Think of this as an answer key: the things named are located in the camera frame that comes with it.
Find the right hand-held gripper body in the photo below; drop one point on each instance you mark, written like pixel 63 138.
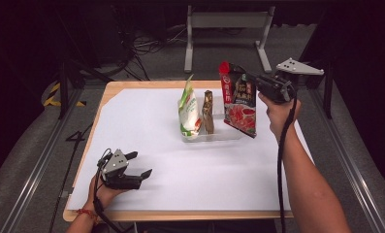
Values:
pixel 275 87

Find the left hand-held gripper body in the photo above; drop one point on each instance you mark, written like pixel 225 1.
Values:
pixel 117 174

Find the red and black sauce packet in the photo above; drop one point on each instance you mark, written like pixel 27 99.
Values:
pixel 240 106

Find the gold foil packet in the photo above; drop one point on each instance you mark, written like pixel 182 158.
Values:
pixel 208 113

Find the clear plastic container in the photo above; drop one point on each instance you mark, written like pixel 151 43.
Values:
pixel 225 134

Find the white and green food packet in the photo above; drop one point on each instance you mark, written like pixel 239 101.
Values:
pixel 189 113

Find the person's left hand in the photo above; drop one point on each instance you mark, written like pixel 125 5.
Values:
pixel 104 195

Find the person's right hand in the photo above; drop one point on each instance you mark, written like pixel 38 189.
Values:
pixel 279 113

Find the white paper sheet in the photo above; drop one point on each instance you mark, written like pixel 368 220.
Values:
pixel 180 178

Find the black metal stand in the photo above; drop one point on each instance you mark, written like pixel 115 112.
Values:
pixel 327 97
pixel 64 84

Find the black tape floor mark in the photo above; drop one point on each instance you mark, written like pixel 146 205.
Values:
pixel 77 136

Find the white metal stand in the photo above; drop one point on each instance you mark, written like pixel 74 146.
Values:
pixel 227 20

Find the yellow and black hazard tape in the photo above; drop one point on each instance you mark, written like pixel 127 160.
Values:
pixel 52 93

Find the aluminium floor rail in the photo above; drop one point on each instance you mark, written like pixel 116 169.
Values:
pixel 35 174
pixel 348 152

